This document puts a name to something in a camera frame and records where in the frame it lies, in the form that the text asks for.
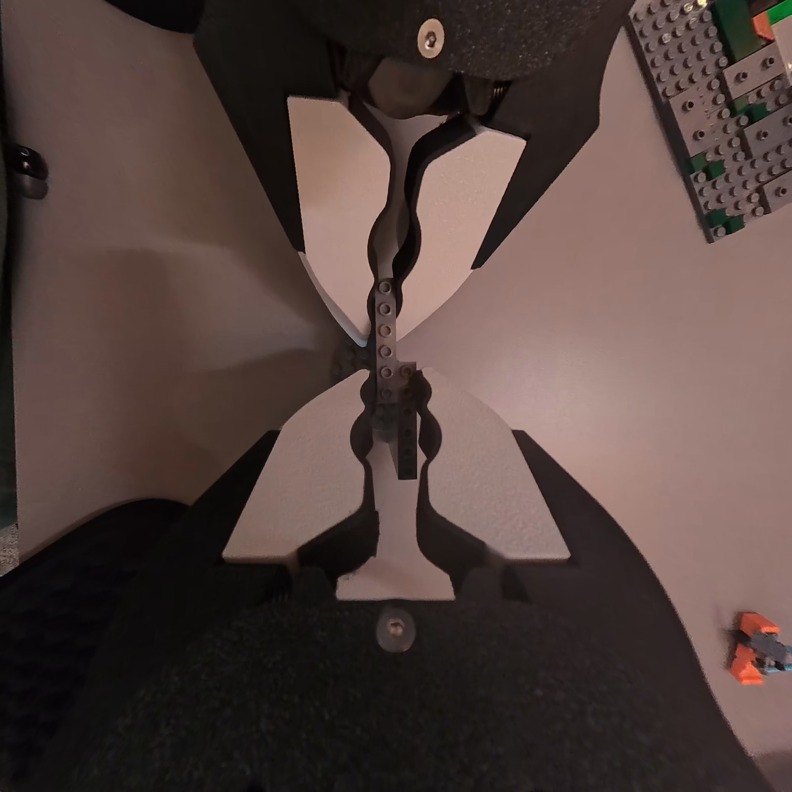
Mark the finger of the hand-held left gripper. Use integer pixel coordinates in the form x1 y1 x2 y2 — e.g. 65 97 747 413
390 113 528 346
288 93 409 349

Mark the orange teal brick figure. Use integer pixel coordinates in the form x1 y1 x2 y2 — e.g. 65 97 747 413
728 611 792 686

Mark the black earphone cable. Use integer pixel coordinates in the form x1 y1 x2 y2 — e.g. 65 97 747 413
11 142 50 200

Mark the grey brick baseplate build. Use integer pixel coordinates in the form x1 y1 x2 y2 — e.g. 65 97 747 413
624 0 792 244

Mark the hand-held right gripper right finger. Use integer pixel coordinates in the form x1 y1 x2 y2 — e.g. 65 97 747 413
416 366 571 589

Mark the grey desk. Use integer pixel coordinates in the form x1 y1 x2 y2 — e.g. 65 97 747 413
0 0 792 762

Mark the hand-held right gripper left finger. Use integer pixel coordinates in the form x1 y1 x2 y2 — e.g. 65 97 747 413
223 370 380 589

